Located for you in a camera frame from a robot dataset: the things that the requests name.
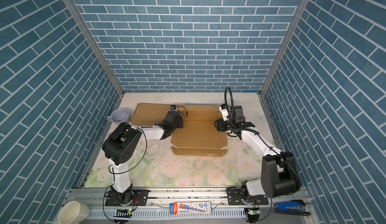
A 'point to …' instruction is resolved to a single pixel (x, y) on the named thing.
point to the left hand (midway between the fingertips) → (181, 118)
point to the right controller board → (253, 214)
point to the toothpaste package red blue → (190, 208)
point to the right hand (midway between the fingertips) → (218, 120)
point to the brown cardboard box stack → (198, 136)
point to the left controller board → (126, 213)
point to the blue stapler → (295, 207)
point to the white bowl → (73, 212)
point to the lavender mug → (119, 116)
